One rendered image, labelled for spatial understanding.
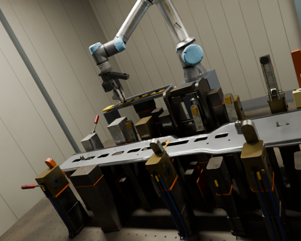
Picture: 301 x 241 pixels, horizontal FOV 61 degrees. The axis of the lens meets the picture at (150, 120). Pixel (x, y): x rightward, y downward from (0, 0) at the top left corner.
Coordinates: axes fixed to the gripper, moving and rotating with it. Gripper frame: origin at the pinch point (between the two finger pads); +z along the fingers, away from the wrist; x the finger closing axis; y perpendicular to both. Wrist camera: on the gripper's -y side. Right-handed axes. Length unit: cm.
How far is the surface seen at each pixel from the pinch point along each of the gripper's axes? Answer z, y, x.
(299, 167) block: 20, -77, 67
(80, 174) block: 15, 7, 52
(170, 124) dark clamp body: 15.0, -29.7, 21.4
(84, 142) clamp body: 13.0, 27.4, 16.6
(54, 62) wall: -47, 147, -142
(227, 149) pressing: 18, -58, 52
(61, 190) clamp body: 23, 28, 48
